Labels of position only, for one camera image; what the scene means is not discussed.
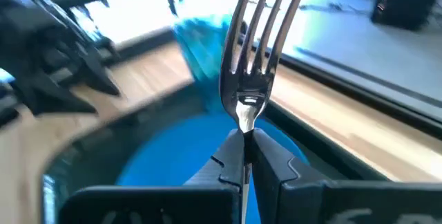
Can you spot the blue round plate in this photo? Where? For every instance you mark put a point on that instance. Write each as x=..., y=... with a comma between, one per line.
x=172, y=155

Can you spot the dark green plastic tray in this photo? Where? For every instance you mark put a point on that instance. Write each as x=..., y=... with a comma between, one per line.
x=96, y=155

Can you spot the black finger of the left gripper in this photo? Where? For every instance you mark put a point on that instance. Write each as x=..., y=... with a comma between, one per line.
x=58, y=96
x=98, y=72

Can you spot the silver metal fork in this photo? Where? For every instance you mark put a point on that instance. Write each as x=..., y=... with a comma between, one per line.
x=247, y=92

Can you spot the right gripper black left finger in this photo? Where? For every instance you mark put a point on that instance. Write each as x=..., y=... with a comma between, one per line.
x=193, y=203

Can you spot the teal faceted plastic cup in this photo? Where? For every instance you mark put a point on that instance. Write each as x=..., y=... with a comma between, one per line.
x=203, y=54

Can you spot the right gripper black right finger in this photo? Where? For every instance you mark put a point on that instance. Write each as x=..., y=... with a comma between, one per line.
x=310, y=203

